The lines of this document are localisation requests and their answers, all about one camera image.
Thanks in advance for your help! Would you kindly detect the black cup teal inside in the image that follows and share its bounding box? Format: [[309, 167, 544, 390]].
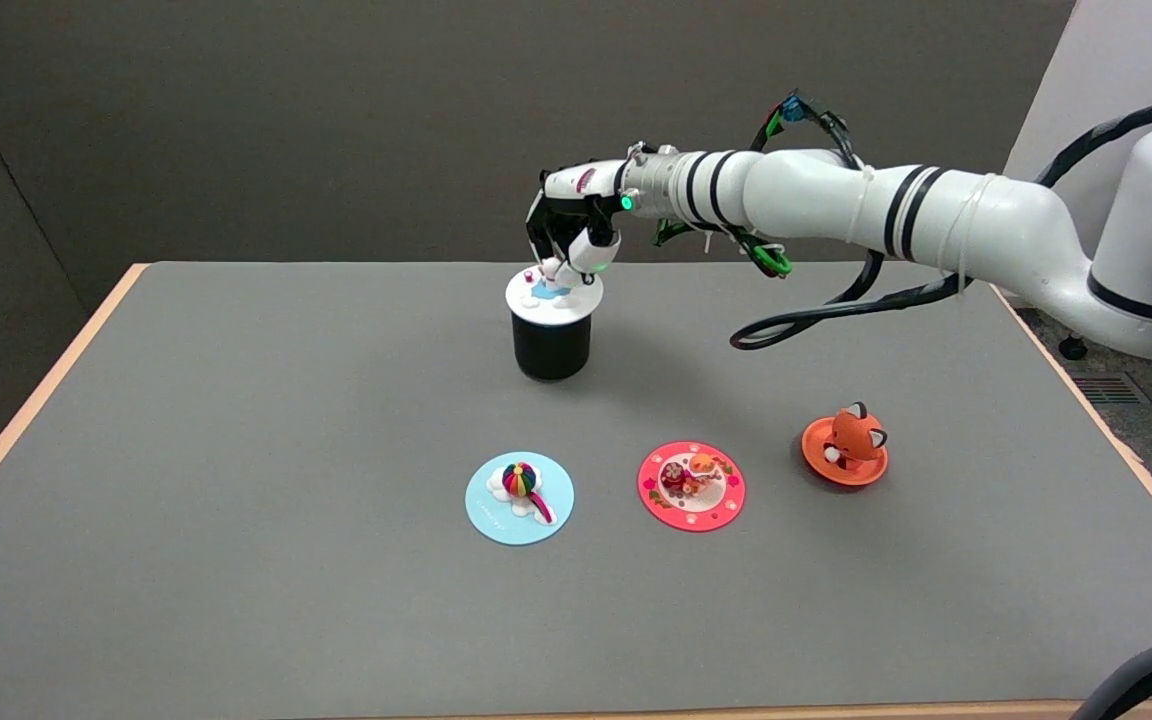
[[511, 305, 593, 382]]

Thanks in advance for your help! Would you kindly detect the black looping robot cable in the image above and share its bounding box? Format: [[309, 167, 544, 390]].
[[730, 245, 977, 352]]

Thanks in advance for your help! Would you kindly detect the green black wrist cable bundle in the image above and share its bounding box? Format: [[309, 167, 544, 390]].
[[651, 91, 883, 280]]

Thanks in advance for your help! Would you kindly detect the white cup lid with figurine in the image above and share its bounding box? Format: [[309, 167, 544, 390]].
[[505, 260, 605, 323]]

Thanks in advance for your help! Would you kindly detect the orange lid with fox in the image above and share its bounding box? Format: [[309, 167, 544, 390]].
[[801, 401, 889, 488]]

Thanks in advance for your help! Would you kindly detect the metal floor vent grille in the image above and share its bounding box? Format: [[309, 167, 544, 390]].
[[1070, 372, 1152, 409]]

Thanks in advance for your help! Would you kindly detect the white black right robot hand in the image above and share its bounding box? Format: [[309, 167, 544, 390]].
[[524, 157, 637, 287]]

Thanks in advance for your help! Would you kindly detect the dark grey thick hose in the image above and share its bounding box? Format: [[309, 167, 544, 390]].
[[1071, 625, 1152, 720]]

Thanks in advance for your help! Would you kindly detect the light blue lid rainbow ball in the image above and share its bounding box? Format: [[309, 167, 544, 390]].
[[464, 452, 575, 547]]

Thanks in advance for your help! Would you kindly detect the black corrugated conduit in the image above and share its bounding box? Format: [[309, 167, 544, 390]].
[[1034, 85, 1152, 189]]

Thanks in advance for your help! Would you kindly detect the red lid with figurines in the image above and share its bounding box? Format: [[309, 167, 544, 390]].
[[637, 441, 746, 532]]

